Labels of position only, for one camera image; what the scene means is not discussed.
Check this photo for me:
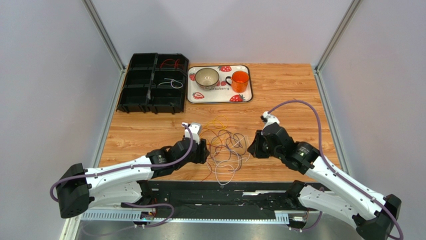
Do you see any red cable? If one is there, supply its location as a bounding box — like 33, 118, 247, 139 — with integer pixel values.
159, 58, 185, 71

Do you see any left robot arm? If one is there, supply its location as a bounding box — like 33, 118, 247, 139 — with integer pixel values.
51, 137, 209, 219

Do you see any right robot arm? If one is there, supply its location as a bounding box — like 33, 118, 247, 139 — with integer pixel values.
247, 123, 402, 240

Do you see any strawberry pattern tray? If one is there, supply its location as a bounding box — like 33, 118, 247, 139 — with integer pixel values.
187, 65, 254, 104

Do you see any orange mug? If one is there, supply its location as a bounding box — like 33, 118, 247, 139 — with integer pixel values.
225, 70, 250, 93

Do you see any beige ceramic bowl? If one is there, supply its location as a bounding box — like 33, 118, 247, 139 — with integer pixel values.
195, 67, 220, 91

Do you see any black compartment bin organizer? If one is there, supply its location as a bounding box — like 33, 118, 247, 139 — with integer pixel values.
116, 52, 190, 114

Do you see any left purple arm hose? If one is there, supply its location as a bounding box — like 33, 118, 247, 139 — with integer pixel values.
49, 123, 195, 203

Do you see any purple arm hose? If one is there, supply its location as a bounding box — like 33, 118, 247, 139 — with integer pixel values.
267, 99, 404, 240
49, 123, 195, 203

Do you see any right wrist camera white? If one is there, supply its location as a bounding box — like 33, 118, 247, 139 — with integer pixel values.
260, 111, 280, 130

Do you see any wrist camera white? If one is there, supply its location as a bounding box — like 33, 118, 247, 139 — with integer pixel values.
260, 111, 280, 130
181, 122, 202, 145

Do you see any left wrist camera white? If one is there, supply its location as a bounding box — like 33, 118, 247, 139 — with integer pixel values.
181, 122, 202, 145

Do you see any yellow cable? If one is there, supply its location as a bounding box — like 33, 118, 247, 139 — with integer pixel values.
199, 115, 231, 147

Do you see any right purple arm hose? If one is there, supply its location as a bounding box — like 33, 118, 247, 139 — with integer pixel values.
267, 99, 404, 240

